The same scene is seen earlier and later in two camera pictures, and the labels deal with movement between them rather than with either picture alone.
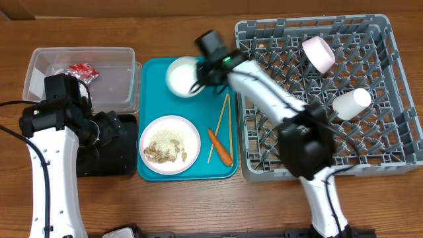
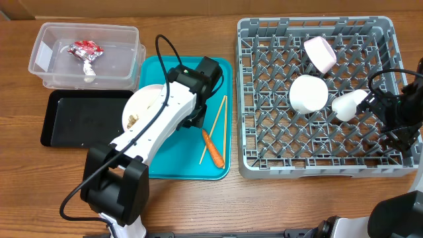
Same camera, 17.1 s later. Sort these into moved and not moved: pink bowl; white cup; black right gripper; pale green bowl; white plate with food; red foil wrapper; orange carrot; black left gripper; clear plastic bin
Moved: white plate with food; pale green bowl; black right gripper; black left gripper; orange carrot; red foil wrapper; clear plastic bin
Not moved: pink bowl; white cup
